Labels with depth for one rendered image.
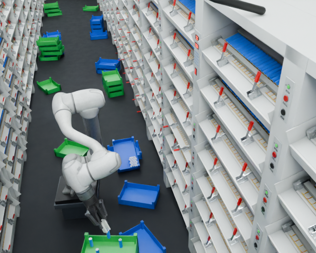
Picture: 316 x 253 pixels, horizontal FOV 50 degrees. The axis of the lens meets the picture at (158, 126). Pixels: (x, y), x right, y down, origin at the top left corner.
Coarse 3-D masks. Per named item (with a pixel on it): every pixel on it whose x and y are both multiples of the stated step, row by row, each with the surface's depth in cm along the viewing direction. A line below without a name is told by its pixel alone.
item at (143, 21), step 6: (144, 0) 269; (144, 18) 277; (144, 24) 280; (144, 42) 288; (144, 60) 297; (144, 66) 300; (144, 78) 309; (144, 96) 326; (150, 120) 333; (150, 138) 345
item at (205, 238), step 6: (198, 216) 210; (198, 222) 212; (198, 228) 209; (204, 228) 207; (204, 234) 204; (204, 240) 202; (210, 240) 199; (204, 246) 199; (210, 246) 197; (210, 252) 194; (216, 252) 192
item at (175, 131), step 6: (168, 108) 245; (168, 114) 246; (168, 120) 241; (174, 120) 238; (174, 132) 229; (180, 132) 227; (180, 138) 222; (180, 144) 218; (186, 144) 216; (186, 156) 208
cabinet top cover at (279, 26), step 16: (208, 0) 132; (240, 0) 122; (256, 0) 121; (272, 0) 120; (240, 16) 108; (256, 16) 106; (272, 16) 105; (288, 16) 105; (304, 16) 104; (256, 32) 100; (272, 32) 93; (288, 32) 93; (304, 32) 92; (272, 48) 93; (288, 48) 85; (304, 48) 83
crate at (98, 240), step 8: (88, 240) 195; (96, 240) 198; (104, 240) 197; (112, 240) 197; (128, 240) 197; (136, 240) 192; (88, 248) 194; (104, 248) 194; (112, 248) 194; (120, 248) 194; (128, 248) 193; (136, 248) 190
